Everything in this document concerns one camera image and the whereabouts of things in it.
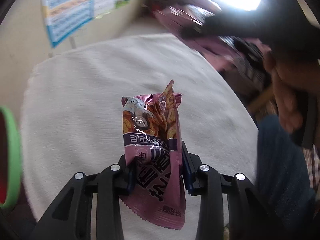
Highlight blue pinyin wall poster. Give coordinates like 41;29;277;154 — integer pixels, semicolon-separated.
41;0;93;48

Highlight green red trash bin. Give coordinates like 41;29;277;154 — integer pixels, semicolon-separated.
1;106;22;210

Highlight wooden stool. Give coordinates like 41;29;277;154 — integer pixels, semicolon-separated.
247;85;274;115

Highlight bed with checkered quilt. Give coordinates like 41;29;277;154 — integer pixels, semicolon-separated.
155;4;271;104

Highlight white double wall socket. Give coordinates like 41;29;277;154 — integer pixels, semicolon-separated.
69;36;76;49

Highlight purple snack bag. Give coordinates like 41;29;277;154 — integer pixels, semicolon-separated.
121;80;186;230

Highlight person's right hand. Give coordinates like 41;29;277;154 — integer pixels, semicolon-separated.
264;51;305;133

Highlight white towel table cover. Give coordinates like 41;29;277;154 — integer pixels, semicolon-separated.
19;33;259;240

